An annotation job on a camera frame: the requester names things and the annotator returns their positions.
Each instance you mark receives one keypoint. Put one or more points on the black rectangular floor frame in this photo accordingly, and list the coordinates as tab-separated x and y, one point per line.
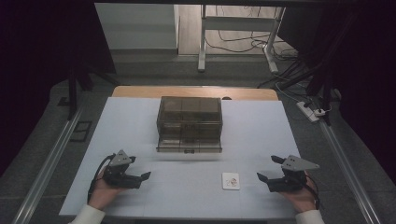
81	131

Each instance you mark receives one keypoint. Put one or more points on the person's left white sleeve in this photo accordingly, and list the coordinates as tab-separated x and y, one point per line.
88	216

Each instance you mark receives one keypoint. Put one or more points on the person's white sleeve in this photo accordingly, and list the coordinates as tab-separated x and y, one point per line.
88	216
309	217

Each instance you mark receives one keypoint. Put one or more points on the white printed card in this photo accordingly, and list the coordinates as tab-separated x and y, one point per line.
230	181

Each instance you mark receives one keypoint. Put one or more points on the small dark round object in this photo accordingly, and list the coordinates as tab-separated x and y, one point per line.
226	98

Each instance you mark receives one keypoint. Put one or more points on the metal floor rail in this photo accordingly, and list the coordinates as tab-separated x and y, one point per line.
46	168
345	168

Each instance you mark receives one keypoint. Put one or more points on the white metal desk frame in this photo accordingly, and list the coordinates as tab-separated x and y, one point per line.
238	23

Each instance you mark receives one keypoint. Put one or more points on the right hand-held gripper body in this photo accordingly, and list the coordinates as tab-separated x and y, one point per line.
294	174

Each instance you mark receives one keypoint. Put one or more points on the white power strip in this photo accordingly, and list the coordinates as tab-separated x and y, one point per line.
306	111

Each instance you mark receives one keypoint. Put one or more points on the black metal stand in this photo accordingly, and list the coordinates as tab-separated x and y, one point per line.
72	90
323	84

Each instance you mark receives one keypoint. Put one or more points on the person's left hand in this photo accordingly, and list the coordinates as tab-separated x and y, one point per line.
102	193

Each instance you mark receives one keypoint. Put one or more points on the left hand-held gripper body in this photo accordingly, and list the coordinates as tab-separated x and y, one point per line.
115	169

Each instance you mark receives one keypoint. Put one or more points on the wooden table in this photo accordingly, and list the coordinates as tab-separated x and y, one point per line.
193	91

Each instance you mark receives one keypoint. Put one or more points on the person's right hand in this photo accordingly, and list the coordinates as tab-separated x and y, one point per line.
300	197

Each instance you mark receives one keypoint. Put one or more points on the translucent brown drawer box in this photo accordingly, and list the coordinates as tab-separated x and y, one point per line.
189	124

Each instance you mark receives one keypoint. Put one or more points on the person's right white sleeve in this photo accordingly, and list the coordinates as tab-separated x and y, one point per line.
309	217

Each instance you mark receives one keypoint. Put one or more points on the white table mat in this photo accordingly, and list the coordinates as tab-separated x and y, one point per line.
124	130

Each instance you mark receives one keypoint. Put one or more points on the dark curtain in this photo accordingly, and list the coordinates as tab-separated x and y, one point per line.
37	62
358	62

